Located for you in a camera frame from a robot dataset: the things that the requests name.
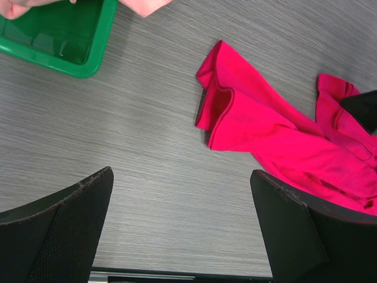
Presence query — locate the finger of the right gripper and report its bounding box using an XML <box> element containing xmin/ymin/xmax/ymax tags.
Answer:
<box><xmin>340</xmin><ymin>90</ymin><xmax>377</xmax><ymax>133</ymax></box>

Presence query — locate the magenta t shirt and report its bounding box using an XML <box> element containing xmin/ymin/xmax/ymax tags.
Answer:
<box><xmin>196</xmin><ymin>41</ymin><xmax>376</xmax><ymax>215</ymax></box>

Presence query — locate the salmon pink t shirt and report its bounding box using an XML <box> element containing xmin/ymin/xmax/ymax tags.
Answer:
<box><xmin>1</xmin><ymin>0</ymin><xmax>171</xmax><ymax>20</ymax></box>

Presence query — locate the green plastic bin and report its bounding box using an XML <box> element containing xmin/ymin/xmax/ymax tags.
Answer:
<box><xmin>1</xmin><ymin>0</ymin><xmax>118</xmax><ymax>78</ymax></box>

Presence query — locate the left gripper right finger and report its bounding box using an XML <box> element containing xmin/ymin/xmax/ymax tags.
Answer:
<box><xmin>250</xmin><ymin>170</ymin><xmax>376</xmax><ymax>282</ymax></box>

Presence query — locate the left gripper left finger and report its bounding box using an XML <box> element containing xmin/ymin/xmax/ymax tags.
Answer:
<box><xmin>1</xmin><ymin>167</ymin><xmax>114</xmax><ymax>282</ymax></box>

